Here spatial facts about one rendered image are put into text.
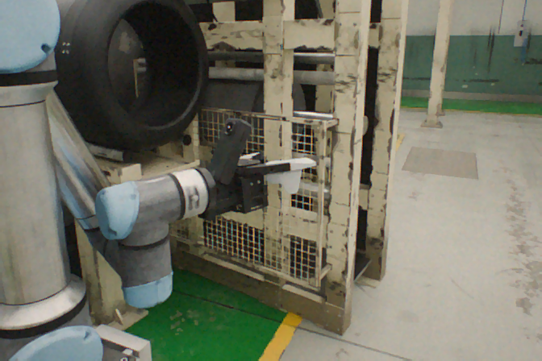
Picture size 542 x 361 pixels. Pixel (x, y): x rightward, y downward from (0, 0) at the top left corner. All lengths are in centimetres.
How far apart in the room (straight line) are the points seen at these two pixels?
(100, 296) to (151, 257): 144
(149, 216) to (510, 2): 1011
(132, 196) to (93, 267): 143
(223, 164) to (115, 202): 18
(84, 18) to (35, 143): 87
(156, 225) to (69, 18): 89
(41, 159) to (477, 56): 1006
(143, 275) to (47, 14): 37
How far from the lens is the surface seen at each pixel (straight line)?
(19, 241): 55
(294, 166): 70
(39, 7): 49
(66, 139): 67
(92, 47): 133
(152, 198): 60
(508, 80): 1041
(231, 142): 67
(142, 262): 63
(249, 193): 69
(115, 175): 147
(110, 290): 209
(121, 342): 98
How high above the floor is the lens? 128
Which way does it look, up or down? 15 degrees down
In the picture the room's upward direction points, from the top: straight up
